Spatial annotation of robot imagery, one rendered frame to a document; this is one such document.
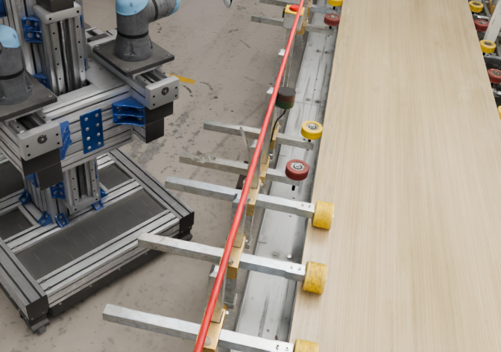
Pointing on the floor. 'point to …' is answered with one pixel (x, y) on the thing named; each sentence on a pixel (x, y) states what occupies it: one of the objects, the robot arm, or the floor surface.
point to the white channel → (494, 24)
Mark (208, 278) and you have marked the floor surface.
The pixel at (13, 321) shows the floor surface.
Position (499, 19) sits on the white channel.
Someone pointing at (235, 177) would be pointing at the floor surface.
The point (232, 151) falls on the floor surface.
